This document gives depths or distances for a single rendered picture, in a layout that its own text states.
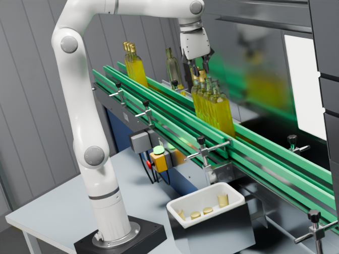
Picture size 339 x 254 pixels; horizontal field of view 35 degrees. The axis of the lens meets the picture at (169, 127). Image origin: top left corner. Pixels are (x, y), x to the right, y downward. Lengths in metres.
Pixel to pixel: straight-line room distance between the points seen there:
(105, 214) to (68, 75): 0.53
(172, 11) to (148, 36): 3.17
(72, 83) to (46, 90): 2.53
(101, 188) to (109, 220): 0.13
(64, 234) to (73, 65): 0.84
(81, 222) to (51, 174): 2.12
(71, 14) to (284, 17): 0.71
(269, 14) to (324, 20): 0.87
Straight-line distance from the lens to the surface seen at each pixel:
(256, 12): 1.79
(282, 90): 1.76
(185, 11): 1.85
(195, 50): 1.97
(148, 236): 2.02
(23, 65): 4.28
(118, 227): 2.01
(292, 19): 1.61
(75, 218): 2.45
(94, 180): 1.96
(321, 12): 0.86
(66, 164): 4.56
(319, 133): 1.66
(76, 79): 1.85
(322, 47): 0.88
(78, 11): 1.86
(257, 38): 1.81
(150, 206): 2.35
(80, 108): 1.87
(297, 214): 1.56
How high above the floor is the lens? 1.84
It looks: 20 degrees down
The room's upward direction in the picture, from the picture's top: 14 degrees counter-clockwise
